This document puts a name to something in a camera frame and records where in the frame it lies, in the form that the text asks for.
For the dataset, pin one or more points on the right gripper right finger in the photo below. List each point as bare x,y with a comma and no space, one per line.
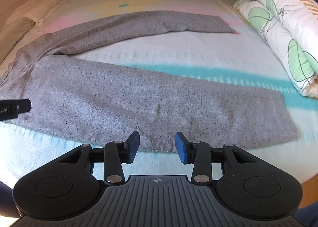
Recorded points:
198,154

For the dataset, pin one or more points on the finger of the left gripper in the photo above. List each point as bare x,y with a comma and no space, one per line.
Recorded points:
23,106

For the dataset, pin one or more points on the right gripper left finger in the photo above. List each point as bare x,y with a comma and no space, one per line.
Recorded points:
117,153

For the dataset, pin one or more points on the grey speckled pants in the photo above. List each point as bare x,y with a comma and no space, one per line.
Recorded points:
99,102

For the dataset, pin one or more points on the beige pillow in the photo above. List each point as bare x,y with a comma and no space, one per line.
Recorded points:
12,33

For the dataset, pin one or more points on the floral pastel bed blanket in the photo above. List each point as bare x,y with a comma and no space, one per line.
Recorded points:
242,58

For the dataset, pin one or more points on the cream pillow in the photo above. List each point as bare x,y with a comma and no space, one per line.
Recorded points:
36,10

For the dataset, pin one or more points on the folded floral white duvet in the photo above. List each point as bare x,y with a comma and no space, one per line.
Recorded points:
289,27

